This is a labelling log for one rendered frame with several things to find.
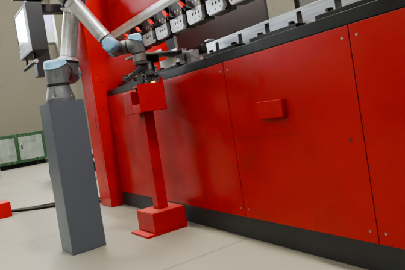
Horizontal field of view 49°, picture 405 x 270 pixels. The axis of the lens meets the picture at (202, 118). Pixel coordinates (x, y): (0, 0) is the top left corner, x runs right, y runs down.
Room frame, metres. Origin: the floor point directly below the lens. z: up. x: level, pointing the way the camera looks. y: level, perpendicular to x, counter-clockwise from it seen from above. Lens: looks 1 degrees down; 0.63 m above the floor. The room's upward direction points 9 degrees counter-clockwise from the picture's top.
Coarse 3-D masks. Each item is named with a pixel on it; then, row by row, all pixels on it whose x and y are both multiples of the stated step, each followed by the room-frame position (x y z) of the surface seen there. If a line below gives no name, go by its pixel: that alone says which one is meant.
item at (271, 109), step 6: (258, 102) 1.87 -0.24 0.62; (264, 102) 1.84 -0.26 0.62; (270, 102) 1.81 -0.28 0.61; (276, 102) 1.78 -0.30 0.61; (282, 102) 1.76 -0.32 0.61; (258, 108) 1.88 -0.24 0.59; (264, 108) 1.84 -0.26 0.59; (270, 108) 1.81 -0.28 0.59; (276, 108) 1.78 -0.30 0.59; (282, 108) 1.76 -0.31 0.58; (264, 114) 1.85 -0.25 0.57; (270, 114) 1.82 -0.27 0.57; (276, 114) 1.79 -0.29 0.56; (282, 114) 1.76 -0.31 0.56
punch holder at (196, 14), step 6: (186, 0) 2.49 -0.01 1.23; (192, 0) 2.44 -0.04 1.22; (198, 0) 2.39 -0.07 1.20; (204, 0) 2.39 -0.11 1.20; (186, 6) 2.50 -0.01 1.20; (192, 6) 2.45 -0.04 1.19; (198, 6) 2.39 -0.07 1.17; (204, 6) 2.39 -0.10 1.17; (186, 12) 2.50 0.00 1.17; (192, 12) 2.45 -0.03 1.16; (198, 12) 2.41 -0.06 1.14; (204, 12) 2.38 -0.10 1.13; (192, 18) 2.46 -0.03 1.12; (198, 18) 2.40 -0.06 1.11; (204, 18) 2.40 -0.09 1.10; (210, 18) 2.41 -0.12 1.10; (192, 24) 2.48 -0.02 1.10; (198, 24) 2.51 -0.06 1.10
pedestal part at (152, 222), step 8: (152, 208) 2.52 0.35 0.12; (168, 208) 2.45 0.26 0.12; (176, 208) 2.44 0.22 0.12; (184, 208) 2.48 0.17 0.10; (144, 216) 2.45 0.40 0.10; (152, 216) 2.36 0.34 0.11; (160, 216) 2.38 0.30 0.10; (168, 216) 2.41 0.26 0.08; (176, 216) 2.44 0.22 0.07; (184, 216) 2.47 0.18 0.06; (144, 224) 2.46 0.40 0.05; (152, 224) 2.38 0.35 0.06; (160, 224) 2.38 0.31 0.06; (168, 224) 2.41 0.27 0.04; (176, 224) 2.43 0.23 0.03; (184, 224) 2.46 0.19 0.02; (136, 232) 2.47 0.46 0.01; (144, 232) 2.44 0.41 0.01; (152, 232) 2.39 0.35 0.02; (160, 232) 2.38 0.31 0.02; (168, 232) 2.40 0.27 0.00
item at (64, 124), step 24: (48, 120) 2.28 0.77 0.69; (72, 120) 2.30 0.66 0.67; (48, 144) 2.34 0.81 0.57; (72, 144) 2.29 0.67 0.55; (72, 168) 2.28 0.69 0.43; (72, 192) 2.27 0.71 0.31; (96, 192) 2.34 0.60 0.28; (72, 216) 2.26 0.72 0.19; (96, 216) 2.33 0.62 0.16; (72, 240) 2.25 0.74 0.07; (96, 240) 2.32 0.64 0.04
